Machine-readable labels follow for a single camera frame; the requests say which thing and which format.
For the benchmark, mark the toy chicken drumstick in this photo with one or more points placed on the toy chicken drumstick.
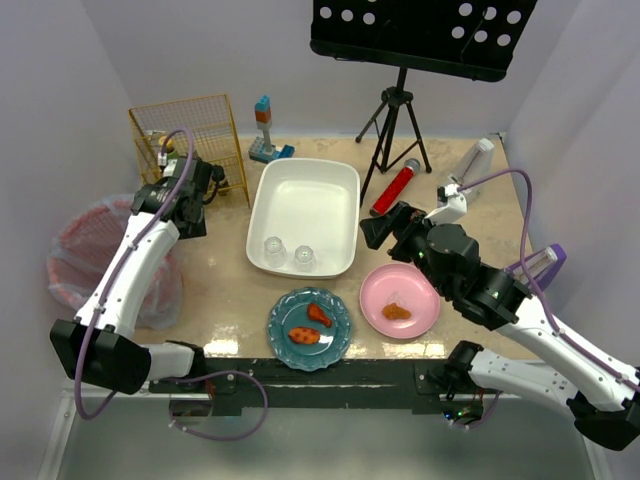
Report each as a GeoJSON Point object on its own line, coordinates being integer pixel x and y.
{"type": "Point", "coordinates": [316, 313]}

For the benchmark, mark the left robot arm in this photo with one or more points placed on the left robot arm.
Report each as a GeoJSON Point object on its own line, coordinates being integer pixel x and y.
{"type": "Point", "coordinates": [96, 346]}

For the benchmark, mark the small black cap spice jar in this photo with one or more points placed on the small black cap spice jar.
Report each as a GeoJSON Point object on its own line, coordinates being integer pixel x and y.
{"type": "Point", "coordinates": [220, 180]}

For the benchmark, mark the red label sauce bottle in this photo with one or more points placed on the red label sauce bottle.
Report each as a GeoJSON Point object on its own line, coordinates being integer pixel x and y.
{"type": "Point", "coordinates": [167, 144]}

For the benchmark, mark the clear glass cup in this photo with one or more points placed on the clear glass cup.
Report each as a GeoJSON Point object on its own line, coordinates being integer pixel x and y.
{"type": "Point", "coordinates": [304, 259]}
{"type": "Point", "coordinates": [275, 254]}

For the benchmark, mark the toy grilled meat piece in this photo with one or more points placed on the toy grilled meat piece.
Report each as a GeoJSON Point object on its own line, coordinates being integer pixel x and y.
{"type": "Point", "coordinates": [304, 335]}

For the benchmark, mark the pink trash basket with bag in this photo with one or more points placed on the pink trash basket with bag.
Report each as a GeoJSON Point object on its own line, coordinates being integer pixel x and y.
{"type": "Point", "coordinates": [80, 254]}

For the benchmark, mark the red glitter microphone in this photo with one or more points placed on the red glitter microphone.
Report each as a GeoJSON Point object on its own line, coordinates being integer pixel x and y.
{"type": "Point", "coordinates": [385, 201]}

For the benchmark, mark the orange fried nugget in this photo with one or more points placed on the orange fried nugget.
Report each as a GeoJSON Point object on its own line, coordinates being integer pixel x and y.
{"type": "Point", "coordinates": [395, 312]}

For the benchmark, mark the toy brick tower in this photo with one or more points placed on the toy brick tower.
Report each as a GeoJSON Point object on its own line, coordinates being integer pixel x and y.
{"type": "Point", "coordinates": [262, 149]}

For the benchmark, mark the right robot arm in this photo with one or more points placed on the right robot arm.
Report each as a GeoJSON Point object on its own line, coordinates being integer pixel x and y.
{"type": "Point", "coordinates": [599, 392]}

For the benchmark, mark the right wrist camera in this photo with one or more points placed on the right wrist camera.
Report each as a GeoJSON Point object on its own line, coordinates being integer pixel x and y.
{"type": "Point", "coordinates": [451, 206]}

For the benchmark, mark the teal scalloped plate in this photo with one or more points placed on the teal scalloped plate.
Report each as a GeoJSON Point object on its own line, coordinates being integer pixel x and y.
{"type": "Point", "coordinates": [291, 311]}

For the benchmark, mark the white metronome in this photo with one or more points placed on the white metronome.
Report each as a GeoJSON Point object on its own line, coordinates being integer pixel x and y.
{"type": "Point", "coordinates": [474, 165]}

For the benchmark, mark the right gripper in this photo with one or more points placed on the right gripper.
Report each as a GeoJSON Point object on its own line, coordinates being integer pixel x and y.
{"type": "Point", "coordinates": [396, 230]}

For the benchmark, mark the black music stand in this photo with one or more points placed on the black music stand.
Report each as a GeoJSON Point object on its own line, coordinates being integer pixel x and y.
{"type": "Point", "coordinates": [465, 39]}

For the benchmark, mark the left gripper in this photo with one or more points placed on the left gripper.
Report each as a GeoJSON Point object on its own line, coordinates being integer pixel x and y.
{"type": "Point", "coordinates": [201, 170]}

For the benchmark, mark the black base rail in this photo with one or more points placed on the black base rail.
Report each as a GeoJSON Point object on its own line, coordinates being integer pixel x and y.
{"type": "Point", "coordinates": [420, 386]}

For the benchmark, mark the white rectangular baking dish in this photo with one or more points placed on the white rectangular baking dish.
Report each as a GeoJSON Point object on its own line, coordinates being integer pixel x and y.
{"type": "Point", "coordinates": [306, 201]}

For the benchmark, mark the gold wire basket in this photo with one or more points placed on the gold wire basket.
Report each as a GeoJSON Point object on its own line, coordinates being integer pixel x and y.
{"type": "Point", "coordinates": [211, 121]}

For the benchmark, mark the pink plate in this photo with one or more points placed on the pink plate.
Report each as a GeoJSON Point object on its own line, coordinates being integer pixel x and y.
{"type": "Point", "coordinates": [404, 285]}

